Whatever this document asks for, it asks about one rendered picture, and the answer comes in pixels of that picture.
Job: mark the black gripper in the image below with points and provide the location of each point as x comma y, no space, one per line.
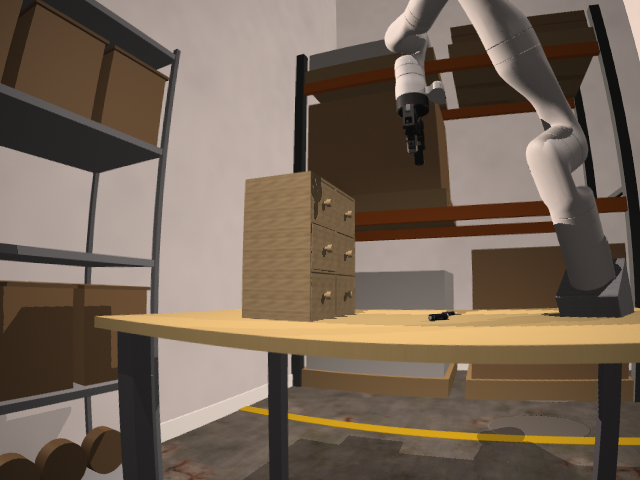
413,113

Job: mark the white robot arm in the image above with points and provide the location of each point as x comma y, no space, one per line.
519,59

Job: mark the light wooden chest of drawers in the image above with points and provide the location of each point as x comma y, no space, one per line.
276,272

